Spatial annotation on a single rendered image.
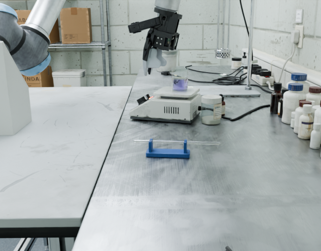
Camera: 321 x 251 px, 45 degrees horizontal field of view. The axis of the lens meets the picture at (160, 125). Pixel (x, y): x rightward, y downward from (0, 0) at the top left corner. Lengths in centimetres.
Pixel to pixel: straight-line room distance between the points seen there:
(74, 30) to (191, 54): 108
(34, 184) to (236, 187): 39
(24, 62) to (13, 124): 28
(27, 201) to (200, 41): 305
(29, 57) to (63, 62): 241
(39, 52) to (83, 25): 198
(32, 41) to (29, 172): 60
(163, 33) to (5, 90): 48
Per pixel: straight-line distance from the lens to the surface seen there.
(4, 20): 128
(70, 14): 333
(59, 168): 86
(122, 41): 364
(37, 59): 135
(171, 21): 122
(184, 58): 364
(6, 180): 84
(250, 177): 80
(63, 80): 345
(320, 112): 101
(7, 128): 114
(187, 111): 114
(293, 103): 118
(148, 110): 118
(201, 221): 63
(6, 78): 110
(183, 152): 89
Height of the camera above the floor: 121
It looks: 16 degrees down
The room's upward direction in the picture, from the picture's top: 1 degrees counter-clockwise
